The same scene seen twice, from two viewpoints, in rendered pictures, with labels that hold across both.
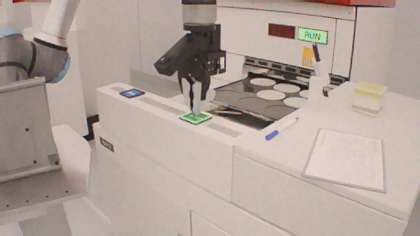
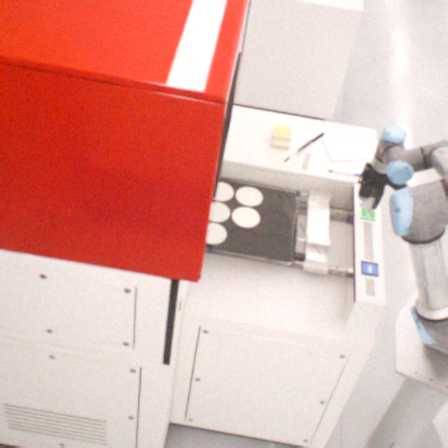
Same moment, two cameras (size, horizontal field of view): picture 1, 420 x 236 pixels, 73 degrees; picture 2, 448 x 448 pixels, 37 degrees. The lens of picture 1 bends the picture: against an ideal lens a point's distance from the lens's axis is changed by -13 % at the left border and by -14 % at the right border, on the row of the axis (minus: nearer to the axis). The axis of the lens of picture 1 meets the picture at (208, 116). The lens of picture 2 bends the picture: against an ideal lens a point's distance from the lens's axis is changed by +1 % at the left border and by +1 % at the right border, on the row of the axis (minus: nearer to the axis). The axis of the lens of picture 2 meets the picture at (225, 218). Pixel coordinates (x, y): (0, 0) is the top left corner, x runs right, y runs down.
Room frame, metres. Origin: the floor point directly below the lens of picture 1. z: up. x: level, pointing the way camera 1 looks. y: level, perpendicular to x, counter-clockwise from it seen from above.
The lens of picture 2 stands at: (2.25, 0.97, 2.59)
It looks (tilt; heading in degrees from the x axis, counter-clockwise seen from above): 45 degrees down; 227
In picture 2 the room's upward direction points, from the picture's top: 10 degrees clockwise
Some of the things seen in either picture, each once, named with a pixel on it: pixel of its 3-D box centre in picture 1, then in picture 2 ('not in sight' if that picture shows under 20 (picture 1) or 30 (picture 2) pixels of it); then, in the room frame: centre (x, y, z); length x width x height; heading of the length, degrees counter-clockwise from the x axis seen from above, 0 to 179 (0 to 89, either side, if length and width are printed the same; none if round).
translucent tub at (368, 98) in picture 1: (369, 98); (281, 137); (0.75, -0.42, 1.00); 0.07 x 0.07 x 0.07; 49
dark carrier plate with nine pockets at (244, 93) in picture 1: (271, 95); (245, 217); (1.06, -0.21, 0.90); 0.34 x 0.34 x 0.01; 47
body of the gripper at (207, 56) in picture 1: (201, 50); (374, 180); (0.72, 0.02, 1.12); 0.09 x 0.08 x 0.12; 137
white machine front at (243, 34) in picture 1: (254, 46); (195, 224); (1.31, -0.19, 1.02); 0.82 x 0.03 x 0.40; 47
